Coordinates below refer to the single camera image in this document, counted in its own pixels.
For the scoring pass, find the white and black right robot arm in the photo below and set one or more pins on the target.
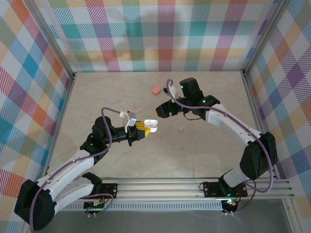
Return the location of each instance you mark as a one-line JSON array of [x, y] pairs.
[[233, 126]]

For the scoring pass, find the aluminium frame post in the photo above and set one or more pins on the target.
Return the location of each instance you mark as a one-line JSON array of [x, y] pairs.
[[264, 36], [50, 36]]

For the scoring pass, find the plaid backdrop cloth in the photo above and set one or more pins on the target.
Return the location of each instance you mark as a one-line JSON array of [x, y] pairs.
[[291, 97], [155, 36], [19, 97]]

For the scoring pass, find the aluminium side rail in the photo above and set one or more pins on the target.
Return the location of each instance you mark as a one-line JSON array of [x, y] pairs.
[[254, 109], [59, 126]]

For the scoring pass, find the pink earbud charging case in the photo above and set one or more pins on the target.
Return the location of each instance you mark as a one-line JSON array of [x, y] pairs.
[[156, 90]]

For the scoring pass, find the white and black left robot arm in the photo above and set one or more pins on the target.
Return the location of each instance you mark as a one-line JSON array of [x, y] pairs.
[[69, 166]]

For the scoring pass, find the white earbud charging case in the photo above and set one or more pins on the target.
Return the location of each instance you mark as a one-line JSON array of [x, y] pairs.
[[151, 125]]

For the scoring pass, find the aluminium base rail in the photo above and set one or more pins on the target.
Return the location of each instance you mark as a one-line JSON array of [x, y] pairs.
[[160, 189]]

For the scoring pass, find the small circuit board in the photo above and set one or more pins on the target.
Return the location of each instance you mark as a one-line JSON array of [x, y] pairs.
[[230, 204], [96, 205]]

